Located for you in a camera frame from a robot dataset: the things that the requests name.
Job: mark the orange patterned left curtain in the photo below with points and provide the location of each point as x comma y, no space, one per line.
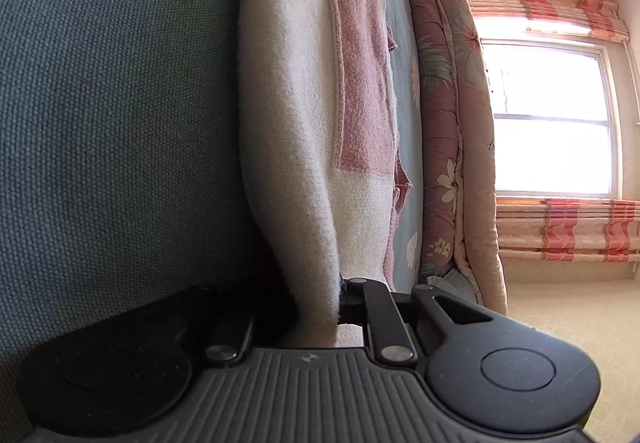
592,19

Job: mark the folded pink floral quilt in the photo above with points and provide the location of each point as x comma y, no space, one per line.
459,228

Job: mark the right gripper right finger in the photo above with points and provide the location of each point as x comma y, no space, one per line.
370,305

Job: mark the blue floral bed sheet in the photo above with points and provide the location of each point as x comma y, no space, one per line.
120,181

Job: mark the pink and cream sweater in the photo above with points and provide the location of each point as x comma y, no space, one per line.
320,147

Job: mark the grey-green flower pillow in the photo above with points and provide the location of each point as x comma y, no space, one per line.
453,282

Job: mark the orange patterned curtain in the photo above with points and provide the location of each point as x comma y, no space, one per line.
568,230
592,19

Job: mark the orange patterned right curtain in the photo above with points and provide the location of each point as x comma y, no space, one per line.
568,230

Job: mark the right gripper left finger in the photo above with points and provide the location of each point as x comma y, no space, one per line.
231,344

